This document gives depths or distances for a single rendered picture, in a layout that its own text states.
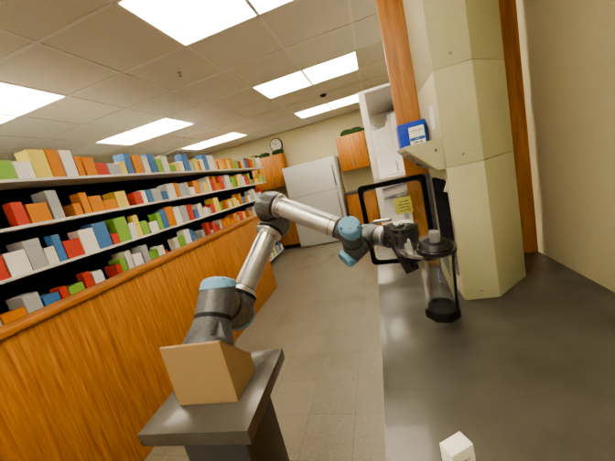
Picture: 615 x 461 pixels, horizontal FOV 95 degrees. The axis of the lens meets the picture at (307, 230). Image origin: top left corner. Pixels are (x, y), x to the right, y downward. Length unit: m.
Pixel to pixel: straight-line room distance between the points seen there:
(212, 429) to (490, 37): 1.38
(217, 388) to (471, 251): 0.90
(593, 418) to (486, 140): 0.73
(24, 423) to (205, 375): 1.24
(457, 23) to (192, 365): 1.23
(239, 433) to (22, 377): 1.34
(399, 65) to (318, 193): 4.78
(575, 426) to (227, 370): 0.74
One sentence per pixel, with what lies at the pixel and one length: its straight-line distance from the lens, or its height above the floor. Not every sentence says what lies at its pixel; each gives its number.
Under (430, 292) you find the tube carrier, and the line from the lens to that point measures 0.91.
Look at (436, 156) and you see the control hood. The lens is 1.03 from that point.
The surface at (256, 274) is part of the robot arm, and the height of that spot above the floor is 1.17.
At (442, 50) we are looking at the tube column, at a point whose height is 1.76.
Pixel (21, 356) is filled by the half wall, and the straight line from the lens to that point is 1.98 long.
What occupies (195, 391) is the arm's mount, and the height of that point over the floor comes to 0.98.
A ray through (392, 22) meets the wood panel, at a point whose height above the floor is 2.02.
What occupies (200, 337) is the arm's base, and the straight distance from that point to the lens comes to 0.90.
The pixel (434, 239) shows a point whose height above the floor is 1.24.
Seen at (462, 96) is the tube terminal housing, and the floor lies 1.61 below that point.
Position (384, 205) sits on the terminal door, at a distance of 1.37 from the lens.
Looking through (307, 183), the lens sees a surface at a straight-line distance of 6.06.
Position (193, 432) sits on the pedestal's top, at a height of 0.94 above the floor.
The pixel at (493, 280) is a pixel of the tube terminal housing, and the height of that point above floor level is 1.00.
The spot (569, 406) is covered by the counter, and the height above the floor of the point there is 0.94.
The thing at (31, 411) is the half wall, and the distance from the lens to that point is 2.03.
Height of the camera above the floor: 1.48
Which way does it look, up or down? 10 degrees down
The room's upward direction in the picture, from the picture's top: 14 degrees counter-clockwise
